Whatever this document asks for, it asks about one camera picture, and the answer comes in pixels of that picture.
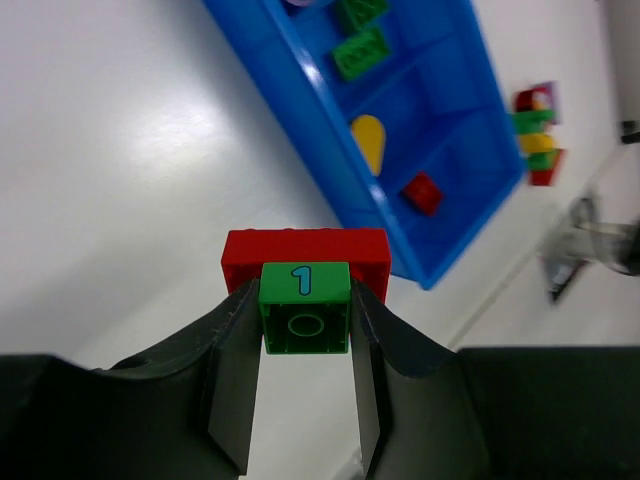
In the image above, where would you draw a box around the yellow lego brick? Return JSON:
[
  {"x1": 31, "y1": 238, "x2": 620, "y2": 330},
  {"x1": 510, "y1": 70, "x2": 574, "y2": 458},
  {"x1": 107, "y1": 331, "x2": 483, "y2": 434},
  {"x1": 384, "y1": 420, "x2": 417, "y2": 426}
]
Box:
[{"x1": 518, "y1": 133, "x2": 556, "y2": 155}]

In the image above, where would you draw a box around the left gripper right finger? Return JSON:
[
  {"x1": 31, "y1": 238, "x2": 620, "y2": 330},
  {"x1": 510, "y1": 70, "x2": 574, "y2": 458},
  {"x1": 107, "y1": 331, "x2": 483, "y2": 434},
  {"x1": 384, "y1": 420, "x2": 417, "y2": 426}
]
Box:
[{"x1": 351, "y1": 281, "x2": 639, "y2": 479}]

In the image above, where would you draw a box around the green sloped lego brick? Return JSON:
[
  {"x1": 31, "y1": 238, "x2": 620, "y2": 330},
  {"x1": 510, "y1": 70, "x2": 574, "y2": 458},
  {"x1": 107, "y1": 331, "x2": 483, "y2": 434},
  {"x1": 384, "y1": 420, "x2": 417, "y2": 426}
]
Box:
[{"x1": 334, "y1": 0, "x2": 389, "y2": 34}]

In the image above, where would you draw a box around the green small lego brick right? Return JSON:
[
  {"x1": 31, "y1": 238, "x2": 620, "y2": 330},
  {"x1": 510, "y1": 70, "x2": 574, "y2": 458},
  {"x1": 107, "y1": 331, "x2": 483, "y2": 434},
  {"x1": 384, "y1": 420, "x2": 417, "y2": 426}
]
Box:
[{"x1": 527, "y1": 149, "x2": 558, "y2": 171}]

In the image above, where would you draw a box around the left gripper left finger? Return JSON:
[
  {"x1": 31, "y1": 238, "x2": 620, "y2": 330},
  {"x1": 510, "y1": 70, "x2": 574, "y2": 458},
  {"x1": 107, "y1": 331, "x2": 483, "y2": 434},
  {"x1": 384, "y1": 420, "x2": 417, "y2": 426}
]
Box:
[{"x1": 1, "y1": 281, "x2": 261, "y2": 479}]

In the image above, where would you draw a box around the blue divided plastic bin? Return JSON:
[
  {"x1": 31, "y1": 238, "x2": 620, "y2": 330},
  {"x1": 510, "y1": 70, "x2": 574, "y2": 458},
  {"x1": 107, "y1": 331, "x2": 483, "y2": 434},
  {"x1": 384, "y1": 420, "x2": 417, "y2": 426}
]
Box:
[{"x1": 206, "y1": 1, "x2": 525, "y2": 289}]

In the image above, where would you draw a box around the small red lego brick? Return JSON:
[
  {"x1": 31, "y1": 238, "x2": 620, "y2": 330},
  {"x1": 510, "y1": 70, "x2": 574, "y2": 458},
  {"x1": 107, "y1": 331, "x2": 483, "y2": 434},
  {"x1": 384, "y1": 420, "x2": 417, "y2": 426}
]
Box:
[{"x1": 402, "y1": 171, "x2": 444, "y2": 216}]

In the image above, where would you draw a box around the purple round lego piece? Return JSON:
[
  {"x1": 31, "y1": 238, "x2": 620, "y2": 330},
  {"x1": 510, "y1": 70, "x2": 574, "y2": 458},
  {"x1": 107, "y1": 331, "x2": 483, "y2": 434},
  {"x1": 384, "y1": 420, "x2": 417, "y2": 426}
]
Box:
[{"x1": 285, "y1": 0, "x2": 315, "y2": 8}]

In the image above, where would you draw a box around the green striped lego brick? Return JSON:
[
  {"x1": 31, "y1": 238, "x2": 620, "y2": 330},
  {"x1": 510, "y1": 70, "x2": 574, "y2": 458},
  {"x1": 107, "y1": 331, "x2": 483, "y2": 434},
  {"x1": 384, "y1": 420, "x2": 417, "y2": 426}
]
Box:
[{"x1": 511, "y1": 109, "x2": 555, "y2": 136}]

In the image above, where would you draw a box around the red half round lego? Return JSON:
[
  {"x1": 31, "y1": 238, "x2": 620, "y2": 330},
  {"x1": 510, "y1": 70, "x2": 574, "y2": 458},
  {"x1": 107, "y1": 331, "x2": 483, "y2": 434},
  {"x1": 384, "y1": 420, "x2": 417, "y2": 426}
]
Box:
[{"x1": 528, "y1": 149, "x2": 566, "y2": 187}]

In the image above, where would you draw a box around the yellow oval lego piece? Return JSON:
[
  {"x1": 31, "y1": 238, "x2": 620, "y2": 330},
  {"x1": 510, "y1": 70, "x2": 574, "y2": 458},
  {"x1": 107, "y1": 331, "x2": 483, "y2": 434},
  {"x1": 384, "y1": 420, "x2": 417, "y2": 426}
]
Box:
[{"x1": 351, "y1": 114, "x2": 386, "y2": 176}]

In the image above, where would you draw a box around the red white flower lego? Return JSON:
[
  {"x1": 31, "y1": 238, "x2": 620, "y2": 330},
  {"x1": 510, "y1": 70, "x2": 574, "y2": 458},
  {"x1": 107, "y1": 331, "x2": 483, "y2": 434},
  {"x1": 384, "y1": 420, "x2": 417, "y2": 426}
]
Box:
[{"x1": 514, "y1": 87, "x2": 552, "y2": 113}]

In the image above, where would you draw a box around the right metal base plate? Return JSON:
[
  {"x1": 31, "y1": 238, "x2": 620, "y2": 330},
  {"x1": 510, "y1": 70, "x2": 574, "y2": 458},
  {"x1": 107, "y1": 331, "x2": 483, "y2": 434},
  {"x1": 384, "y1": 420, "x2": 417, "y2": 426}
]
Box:
[{"x1": 540, "y1": 192, "x2": 639, "y2": 304}]

